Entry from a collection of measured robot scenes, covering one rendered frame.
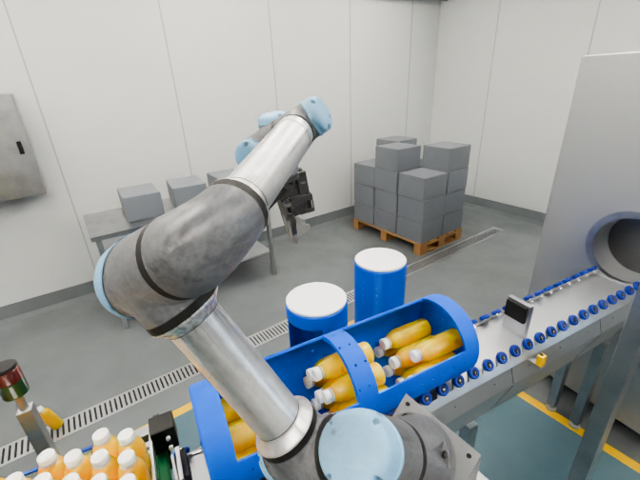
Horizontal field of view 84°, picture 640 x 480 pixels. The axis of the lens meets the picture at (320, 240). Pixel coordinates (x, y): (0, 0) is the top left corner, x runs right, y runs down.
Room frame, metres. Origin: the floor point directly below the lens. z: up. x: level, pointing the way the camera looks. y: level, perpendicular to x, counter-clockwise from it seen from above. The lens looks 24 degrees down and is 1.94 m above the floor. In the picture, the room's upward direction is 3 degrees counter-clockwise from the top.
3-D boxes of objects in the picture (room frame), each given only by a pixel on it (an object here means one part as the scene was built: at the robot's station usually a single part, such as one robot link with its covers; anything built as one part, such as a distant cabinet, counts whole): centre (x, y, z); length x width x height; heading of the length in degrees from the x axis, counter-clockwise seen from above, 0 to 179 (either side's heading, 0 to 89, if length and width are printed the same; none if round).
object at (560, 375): (1.59, -1.40, 0.31); 0.06 x 0.06 x 0.63; 26
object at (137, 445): (0.67, 0.55, 0.99); 0.07 x 0.07 x 0.19
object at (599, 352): (1.47, -1.46, 0.31); 0.06 x 0.06 x 0.63; 26
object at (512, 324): (1.22, -0.80, 1.00); 0.10 x 0.04 x 0.15; 26
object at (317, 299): (1.38, 0.03, 1.03); 0.28 x 0.28 x 0.01
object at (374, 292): (1.74, -0.33, 0.59); 0.28 x 0.28 x 0.88
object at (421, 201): (4.47, -1.16, 0.59); 1.20 x 0.80 x 1.19; 35
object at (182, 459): (0.62, 0.39, 0.99); 0.10 x 0.02 x 0.12; 26
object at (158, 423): (0.78, 0.52, 0.95); 0.10 x 0.07 x 0.10; 26
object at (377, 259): (1.74, -0.33, 1.03); 0.28 x 0.28 x 0.01
